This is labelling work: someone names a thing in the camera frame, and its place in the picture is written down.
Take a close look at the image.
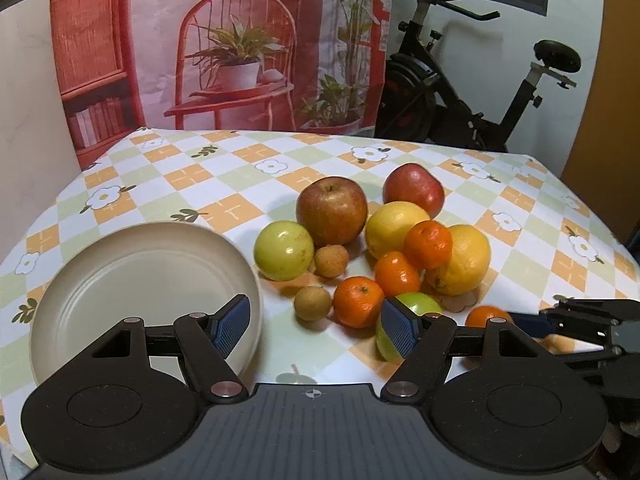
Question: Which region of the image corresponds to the green apple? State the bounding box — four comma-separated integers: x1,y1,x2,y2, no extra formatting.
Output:
375,292,442,364
254,220,314,282

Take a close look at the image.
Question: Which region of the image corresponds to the mandarin orange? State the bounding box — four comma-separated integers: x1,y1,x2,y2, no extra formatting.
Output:
402,220,452,270
332,276,385,330
374,252,421,297
465,306,513,328

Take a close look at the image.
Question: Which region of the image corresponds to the beige round plate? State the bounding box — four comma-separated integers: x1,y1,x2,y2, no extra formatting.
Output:
30,222,262,384

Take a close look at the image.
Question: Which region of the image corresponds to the green apple front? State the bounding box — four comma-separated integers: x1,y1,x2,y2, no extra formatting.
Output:
375,292,442,364

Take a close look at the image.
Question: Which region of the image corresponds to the brown longan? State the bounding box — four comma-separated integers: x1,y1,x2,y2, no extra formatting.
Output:
314,245,349,278
293,286,332,322

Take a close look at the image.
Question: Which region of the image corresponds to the black exercise bike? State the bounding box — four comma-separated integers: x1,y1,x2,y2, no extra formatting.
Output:
374,0,582,153

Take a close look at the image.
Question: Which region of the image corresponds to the brownish red apple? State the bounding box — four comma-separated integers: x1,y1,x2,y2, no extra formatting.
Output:
296,177,368,247

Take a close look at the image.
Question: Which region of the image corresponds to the yellow lemon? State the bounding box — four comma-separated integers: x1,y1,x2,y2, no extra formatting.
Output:
364,200,431,259
425,224,491,296

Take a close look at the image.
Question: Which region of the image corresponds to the green apple near plate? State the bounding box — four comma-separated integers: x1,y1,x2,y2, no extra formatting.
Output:
254,220,314,282

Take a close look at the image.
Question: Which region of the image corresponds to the pink printed backdrop cloth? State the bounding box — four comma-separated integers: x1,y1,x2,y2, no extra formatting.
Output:
51,0,390,167

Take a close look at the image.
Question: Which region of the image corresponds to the bright red apple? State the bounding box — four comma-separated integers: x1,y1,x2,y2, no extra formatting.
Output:
383,162,445,219

